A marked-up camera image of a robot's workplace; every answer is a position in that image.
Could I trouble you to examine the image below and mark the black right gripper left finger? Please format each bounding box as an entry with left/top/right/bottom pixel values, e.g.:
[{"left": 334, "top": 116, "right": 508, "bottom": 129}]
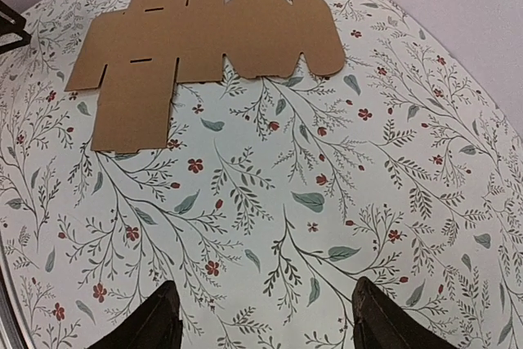
[{"left": 89, "top": 280, "right": 183, "bottom": 349}]

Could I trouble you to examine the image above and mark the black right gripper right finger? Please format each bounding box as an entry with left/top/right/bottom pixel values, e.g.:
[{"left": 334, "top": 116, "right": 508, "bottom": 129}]
[{"left": 351, "top": 277, "right": 449, "bottom": 349}]

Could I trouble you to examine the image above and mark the brown cardboard box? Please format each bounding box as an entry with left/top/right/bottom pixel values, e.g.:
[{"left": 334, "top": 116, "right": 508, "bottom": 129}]
[{"left": 66, "top": 0, "right": 345, "bottom": 154}]

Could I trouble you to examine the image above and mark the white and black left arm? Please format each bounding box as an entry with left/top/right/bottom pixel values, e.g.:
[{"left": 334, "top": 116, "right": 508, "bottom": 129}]
[{"left": 1, "top": 2, "right": 32, "bottom": 54}]

